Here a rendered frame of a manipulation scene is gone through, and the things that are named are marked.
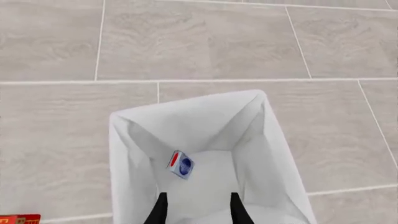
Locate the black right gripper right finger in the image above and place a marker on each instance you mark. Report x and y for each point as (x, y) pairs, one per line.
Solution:
(239, 212)

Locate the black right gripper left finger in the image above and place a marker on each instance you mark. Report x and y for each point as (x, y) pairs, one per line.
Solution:
(159, 212)

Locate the white cream cheese box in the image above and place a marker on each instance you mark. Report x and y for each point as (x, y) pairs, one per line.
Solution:
(182, 165)

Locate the white fabric basket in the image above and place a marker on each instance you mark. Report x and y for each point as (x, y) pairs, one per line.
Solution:
(205, 130)

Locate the red printed food box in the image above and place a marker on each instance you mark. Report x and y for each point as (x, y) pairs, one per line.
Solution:
(21, 219)

